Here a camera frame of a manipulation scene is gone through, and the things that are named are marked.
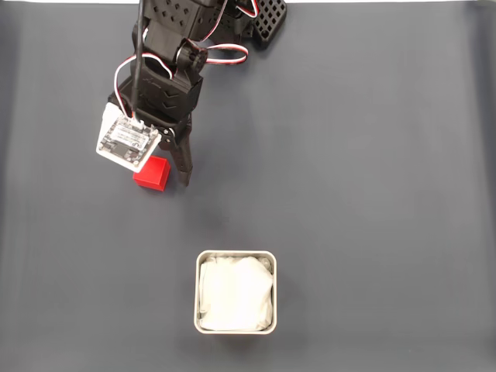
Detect square metal box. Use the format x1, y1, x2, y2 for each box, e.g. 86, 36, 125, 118
193, 250, 278, 336

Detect white red servo cable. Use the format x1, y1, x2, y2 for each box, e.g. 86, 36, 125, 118
191, 0, 260, 67
114, 53, 174, 117

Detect dark grey mat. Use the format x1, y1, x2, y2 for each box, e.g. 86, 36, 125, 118
0, 2, 496, 372

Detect black camera cable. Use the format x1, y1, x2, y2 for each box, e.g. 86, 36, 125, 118
130, 0, 147, 118

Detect white cloth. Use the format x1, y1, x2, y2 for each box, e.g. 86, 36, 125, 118
198, 254, 275, 332

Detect white camera circuit board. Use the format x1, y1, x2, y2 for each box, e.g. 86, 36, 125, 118
95, 102, 162, 174

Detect red cube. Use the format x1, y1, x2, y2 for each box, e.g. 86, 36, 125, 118
132, 155, 173, 193

